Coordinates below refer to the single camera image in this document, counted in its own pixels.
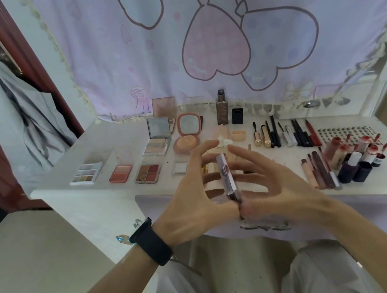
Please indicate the person's left hand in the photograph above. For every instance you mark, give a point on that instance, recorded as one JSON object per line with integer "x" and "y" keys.
{"x": 194, "y": 215}

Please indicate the person's right hand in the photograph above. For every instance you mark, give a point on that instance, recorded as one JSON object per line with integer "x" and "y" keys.
{"x": 296, "y": 201}

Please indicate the pink concealer tube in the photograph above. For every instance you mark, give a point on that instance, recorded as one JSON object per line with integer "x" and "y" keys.
{"x": 310, "y": 176}

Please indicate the beige cap lip wand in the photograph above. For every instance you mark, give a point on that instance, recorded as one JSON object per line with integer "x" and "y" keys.
{"x": 317, "y": 175}

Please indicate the red applicator wand silver cap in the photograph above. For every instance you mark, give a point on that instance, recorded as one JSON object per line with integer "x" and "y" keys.
{"x": 335, "y": 183}

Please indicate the foundation bottle black cap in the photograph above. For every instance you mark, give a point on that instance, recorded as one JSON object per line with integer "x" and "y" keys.
{"x": 209, "y": 168}

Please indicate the clear square palette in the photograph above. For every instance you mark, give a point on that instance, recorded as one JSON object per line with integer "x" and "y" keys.
{"x": 180, "y": 168}

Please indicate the large grey square palette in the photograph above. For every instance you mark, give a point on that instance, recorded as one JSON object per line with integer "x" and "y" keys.
{"x": 226, "y": 172}

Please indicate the beige tube black cap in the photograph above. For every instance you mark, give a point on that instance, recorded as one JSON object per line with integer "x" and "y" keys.
{"x": 337, "y": 160}

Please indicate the navy cosmetic tube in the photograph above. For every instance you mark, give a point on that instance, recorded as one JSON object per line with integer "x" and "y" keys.
{"x": 347, "y": 173}

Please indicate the silver square palette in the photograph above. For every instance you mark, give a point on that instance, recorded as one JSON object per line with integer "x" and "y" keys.
{"x": 148, "y": 173}

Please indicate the red pencil cap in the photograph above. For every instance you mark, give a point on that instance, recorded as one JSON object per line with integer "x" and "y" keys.
{"x": 317, "y": 141}

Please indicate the short black makeup pencil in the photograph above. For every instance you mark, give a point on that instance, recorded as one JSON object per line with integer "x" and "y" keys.
{"x": 298, "y": 135}

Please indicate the red makeup pencil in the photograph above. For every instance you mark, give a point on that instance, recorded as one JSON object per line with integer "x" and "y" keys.
{"x": 312, "y": 131}

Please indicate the gold cap mascara wand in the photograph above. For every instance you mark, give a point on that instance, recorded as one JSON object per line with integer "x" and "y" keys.
{"x": 257, "y": 140}

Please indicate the long black makeup pencil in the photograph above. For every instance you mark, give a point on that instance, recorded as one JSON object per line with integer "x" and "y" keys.
{"x": 275, "y": 132}

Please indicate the peach round powder puff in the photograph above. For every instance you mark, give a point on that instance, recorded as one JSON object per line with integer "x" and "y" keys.
{"x": 185, "y": 142}

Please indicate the purple drawer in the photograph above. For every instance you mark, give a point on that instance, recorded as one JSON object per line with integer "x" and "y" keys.
{"x": 377, "y": 213}

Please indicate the pink blush compact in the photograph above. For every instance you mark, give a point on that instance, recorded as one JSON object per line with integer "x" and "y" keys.
{"x": 120, "y": 174}

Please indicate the false eyelash tray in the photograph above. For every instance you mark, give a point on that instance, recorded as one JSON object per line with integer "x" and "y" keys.
{"x": 348, "y": 132}

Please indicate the small orange sponge holder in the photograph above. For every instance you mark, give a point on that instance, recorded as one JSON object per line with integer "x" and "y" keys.
{"x": 238, "y": 135}

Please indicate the small pale tube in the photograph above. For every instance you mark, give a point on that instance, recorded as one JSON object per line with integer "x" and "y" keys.
{"x": 370, "y": 152}

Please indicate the pink rounded compact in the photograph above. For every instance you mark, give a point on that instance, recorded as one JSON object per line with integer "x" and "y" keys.
{"x": 189, "y": 124}

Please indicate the small grey square palette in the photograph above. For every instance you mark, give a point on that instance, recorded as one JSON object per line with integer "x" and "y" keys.
{"x": 158, "y": 127}

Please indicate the black square bottle cap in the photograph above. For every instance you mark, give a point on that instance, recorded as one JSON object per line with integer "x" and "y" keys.
{"x": 238, "y": 116}

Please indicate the dark square foundation bottle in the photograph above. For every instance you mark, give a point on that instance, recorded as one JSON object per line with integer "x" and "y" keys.
{"x": 222, "y": 113}

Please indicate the brown blush palette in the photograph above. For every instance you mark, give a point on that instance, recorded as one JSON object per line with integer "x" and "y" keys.
{"x": 164, "y": 106}

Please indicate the white dressing table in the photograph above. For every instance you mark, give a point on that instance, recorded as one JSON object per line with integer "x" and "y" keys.
{"x": 75, "y": 197}

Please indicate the black smartwatch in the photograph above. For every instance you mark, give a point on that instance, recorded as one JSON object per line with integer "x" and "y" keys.
{"x": 151, "y": 243}

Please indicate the blue shiny cabinet sticker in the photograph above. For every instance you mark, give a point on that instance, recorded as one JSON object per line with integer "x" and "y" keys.
{"x": 123, "y": 237}

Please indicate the silver oval metal fitting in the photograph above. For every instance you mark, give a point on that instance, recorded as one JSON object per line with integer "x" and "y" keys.
{"x": 341, "y": 100}
{"x": 311, "y": 104}

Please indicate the pink cartoon cloth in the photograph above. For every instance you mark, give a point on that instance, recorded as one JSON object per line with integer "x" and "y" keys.
{"x": 106, "y": 55}

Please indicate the white hanging garment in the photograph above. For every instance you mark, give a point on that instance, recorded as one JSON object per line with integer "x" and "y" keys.
{"x": 14, "y": 127}

